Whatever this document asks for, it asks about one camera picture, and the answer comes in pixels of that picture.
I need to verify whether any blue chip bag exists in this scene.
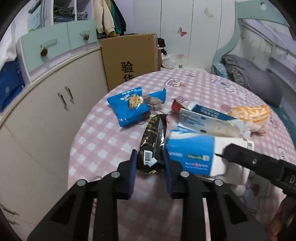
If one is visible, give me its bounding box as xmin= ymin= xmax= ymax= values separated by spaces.
xmin=107 ymin=87 xmax=167 ymax=127

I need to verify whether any orange white plastic bag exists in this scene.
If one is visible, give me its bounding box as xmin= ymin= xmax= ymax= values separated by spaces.
xmin=228 ymin=104 xmax=271 ymax=135

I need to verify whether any grey folded blanket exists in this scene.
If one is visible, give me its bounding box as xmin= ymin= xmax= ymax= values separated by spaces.
xmin=222 ymin=55 xmax=283 ymax=108

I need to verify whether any pink checkered tablecloth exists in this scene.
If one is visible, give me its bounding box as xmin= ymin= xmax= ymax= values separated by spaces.
xmin=68 ymin=70 xmax=295 ymax=240

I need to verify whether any mint green drawer unit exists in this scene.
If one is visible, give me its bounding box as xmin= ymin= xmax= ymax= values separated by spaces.
xmin=16 ymin=19 xmax=98 ymax=85

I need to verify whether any cream low cabinet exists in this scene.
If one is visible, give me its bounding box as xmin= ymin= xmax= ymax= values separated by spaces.
xmin=1 ymin=48 xmax=108 ymax=240

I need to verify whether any small red wrapper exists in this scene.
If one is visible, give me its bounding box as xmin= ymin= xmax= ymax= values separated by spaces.
xmin=171 ymin=100 xmax=187 ymax=114

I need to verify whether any white paper shopping bag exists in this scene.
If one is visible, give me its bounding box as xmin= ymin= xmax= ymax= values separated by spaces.
xmin=0 ymin=22 xmax=16 ymax=70

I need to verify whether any black snack wrapper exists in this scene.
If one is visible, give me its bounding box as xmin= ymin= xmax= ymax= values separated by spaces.
xmin=137 ymin=114 xmax=167 ymax=174

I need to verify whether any folded clothes pile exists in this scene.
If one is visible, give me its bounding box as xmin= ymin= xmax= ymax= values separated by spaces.
xmin=53 ymin=5 xmax=88 ymax=23

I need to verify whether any blue shopping bag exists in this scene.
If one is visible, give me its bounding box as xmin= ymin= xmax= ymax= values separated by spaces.
xmin=0 ymin=60 xmax=25 ymax=113

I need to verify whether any metal handrail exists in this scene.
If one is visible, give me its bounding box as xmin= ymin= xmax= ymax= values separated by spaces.
xmin=28 ymin=0 xmax=46 ymax=31

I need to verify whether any white plastic bag on floor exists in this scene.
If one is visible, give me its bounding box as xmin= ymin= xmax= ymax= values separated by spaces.
xmin=161 ymin=53 xmax=176 ymax=69

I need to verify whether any white blue carton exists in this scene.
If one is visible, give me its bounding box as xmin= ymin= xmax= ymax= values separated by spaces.
xmin=178 ymin=104 xmax=247 ymax=137

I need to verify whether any cream hanging jacket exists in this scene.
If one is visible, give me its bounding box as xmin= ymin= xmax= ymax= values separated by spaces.
xmin=92 ymin=0 xmax=116 ymax=37

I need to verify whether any dark green hanging garment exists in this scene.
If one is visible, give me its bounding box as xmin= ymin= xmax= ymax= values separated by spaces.
xmin=110 ymin=0 xmax=126 ymax=36

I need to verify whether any blue white tissue box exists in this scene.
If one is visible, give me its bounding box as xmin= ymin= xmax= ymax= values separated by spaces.
xmin=166 ymin=128 xmax=254 ymax=185

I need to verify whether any mint green bunk bed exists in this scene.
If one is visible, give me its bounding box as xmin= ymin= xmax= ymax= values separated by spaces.
xmin=213 ymin=1 xmax=295 ymax=139

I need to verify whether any lavender shelf unit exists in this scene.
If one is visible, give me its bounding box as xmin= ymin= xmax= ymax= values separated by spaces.
xmin=28 ymin=0 xmax=92 ymax=32

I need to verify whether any brown cardboard box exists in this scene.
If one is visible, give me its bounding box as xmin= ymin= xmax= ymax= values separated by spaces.
xmin=101 ymin=34 xmax=159 ymax=90

